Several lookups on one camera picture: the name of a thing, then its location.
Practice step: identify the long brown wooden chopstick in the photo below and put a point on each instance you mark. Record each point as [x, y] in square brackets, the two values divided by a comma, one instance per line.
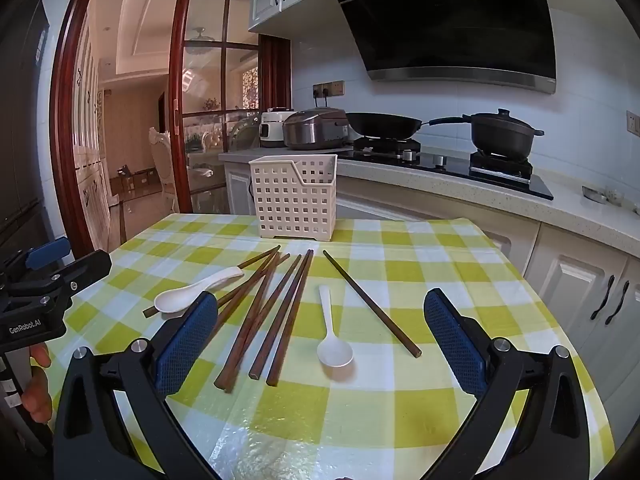
[370, 302]

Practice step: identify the black glass gas stove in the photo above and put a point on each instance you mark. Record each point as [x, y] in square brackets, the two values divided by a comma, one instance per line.
[450, 166]

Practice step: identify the grey rice cooker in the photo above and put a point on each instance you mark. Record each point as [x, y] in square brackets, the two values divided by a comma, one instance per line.
[312, 130]

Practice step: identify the red wooden door frame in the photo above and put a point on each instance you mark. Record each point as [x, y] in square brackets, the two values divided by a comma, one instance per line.
[67, 110]

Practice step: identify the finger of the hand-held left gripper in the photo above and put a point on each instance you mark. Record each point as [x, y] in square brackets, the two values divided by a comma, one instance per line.
[47, 252]
[85, 267]

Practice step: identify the red wooden glass sliding door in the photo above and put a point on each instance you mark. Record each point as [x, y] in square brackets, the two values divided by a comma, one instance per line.
[175, 60]

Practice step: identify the white perforated plastic utensil basket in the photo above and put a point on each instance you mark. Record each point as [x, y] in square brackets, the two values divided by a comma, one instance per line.
[292, 200]

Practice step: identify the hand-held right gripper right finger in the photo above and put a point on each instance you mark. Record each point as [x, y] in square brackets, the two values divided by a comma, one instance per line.
[452, 340]

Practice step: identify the white pressure cooker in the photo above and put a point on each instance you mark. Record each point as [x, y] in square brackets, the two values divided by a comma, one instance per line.
[270, 132]

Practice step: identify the person's left hand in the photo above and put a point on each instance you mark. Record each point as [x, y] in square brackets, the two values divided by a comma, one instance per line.
[37, 400]

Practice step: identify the wall power outlet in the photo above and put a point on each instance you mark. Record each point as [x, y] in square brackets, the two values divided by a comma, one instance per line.
[335, 88]

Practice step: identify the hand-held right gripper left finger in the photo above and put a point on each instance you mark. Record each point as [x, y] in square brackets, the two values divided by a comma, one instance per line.
[185, 340]

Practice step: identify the yellow-green checked tablecloth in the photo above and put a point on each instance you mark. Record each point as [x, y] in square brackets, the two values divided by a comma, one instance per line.
[380, 410]

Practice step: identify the beige wall switch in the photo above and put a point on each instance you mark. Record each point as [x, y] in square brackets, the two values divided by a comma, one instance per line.
[634, 124]

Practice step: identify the speckled kitchen countertop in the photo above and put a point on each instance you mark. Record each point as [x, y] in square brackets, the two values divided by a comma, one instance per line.
[565, 210]

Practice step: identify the black frying pan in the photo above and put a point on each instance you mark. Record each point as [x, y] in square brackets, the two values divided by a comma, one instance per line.
[382, 122]

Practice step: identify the black range hood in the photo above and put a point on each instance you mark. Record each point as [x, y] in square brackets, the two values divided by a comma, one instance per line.
[450, 20]

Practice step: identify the ceiling lamp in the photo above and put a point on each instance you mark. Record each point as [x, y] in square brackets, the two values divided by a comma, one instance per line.
[200, 36]

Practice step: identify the white ornate chair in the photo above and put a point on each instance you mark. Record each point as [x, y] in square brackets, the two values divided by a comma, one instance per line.
[162, 160]

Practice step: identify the bunch of brown chopsticks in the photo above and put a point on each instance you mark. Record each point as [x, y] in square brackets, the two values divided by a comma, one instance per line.
[294, 310]

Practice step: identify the black lidded cooking pot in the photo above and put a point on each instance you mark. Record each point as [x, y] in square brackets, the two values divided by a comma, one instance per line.
[502, 135]

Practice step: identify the white ceramic spoon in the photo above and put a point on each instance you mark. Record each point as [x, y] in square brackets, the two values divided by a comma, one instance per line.
[175, 301]

